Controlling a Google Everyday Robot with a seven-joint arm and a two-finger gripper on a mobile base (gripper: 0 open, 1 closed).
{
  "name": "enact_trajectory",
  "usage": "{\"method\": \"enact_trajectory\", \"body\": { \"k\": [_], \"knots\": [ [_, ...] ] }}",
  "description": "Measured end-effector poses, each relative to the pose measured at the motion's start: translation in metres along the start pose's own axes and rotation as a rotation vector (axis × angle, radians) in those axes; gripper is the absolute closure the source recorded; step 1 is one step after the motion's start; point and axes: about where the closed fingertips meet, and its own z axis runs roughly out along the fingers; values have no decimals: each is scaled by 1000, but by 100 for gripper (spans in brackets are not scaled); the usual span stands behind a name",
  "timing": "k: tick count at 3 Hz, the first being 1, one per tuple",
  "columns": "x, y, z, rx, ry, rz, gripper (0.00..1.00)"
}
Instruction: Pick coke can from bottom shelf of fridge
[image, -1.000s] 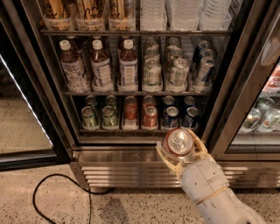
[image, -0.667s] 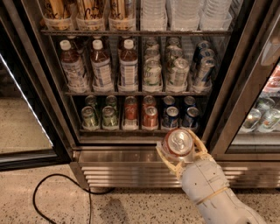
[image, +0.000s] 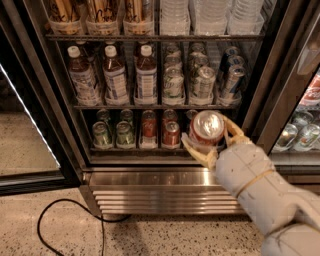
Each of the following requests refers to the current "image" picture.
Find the blue silver tall can front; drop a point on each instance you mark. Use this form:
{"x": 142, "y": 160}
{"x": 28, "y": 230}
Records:
{"x": 233, "y": 81}

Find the red coke can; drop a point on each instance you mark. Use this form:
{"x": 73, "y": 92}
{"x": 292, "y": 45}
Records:
{"x": 149, "y": 124}
{"x": 171, "y": 135}
{"x": 207, "y": 127}
{"x": 169, "y": 115}

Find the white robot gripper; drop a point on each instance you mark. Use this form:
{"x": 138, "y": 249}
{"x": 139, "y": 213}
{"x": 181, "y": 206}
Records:
{"x": 242, "y": 165}

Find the open glass fridge door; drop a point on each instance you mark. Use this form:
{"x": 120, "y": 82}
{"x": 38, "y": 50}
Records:
{"x": 31, "y": 157}

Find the brown tea bottle left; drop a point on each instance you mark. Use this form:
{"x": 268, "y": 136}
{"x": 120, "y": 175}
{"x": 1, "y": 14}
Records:
{"x": 83, "y": 77}

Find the stainless steel fridge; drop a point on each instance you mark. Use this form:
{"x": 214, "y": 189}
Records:
{"x": 119, "y": 181}

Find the brown tea bottle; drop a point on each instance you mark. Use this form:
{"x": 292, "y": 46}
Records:
{"x": 146, "y": 76}
{"x": 83, "y": 77}
{"x": 115, "y": 74}

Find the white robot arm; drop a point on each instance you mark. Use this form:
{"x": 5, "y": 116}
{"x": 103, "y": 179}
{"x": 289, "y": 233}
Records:
{"x": 287, "y": 216}

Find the brown tea bottle middle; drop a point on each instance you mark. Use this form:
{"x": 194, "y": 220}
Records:
{"x": 115, "y": 74}

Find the green soda can back left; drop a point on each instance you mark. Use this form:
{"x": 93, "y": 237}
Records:
{"x": 104, "y": 115}

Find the white green can front right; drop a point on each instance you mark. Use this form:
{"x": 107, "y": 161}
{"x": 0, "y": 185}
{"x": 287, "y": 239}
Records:
{"x": 202, "y": 83}

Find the white green can front left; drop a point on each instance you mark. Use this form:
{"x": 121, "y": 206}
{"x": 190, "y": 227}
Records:
{"x": 173, "y": 86}

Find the green soda can front right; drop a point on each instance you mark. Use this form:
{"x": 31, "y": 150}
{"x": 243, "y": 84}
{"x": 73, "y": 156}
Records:
{"x": 125, "y": 135}

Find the blue pepsi can back left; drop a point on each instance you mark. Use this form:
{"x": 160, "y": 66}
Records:
{"x": 190, "y": 114}

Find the green soda can back right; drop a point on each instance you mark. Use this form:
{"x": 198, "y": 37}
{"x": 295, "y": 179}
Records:
{"x": 127, "y": 115}

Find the green soda can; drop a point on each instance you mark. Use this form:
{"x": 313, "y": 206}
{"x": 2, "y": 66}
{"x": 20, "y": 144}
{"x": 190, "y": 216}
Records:
{"x": 104, "y": 115}
{"x": 125, "y": 135}
{"x": 127, "y": 115}
{"x": 102, "y": 136}

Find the green soda can front left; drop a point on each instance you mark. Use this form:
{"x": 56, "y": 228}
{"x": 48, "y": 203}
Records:
{"x": 102, "y": 136}

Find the white green can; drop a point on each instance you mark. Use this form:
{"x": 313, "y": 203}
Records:
{"x": 173, "y": 86}
{"x": 202, "y": 83}

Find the brown tea bottle right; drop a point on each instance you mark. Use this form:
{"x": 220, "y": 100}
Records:
{"x": 146, "y": 76}

